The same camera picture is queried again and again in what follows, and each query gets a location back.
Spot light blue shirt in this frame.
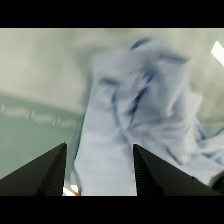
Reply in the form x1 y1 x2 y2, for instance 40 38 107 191
70 37 224 197

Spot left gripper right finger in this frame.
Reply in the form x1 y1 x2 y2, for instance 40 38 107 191
132 143 224 197

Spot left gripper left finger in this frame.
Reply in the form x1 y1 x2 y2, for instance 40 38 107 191
0 142 68 197

